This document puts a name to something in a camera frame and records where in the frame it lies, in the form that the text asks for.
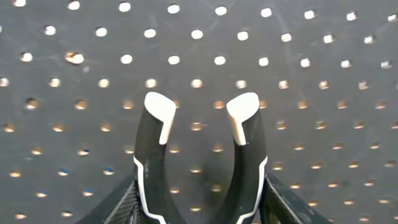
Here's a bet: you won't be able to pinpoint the black and white pliers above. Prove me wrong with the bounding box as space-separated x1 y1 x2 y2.
132 91 269 224

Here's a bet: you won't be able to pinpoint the black pegboard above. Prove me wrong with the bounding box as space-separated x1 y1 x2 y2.
0 0 398 224

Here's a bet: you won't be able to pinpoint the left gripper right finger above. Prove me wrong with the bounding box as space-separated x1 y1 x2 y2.
259 172 333 224

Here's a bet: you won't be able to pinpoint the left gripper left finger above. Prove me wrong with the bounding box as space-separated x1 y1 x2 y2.
76 174 141 224

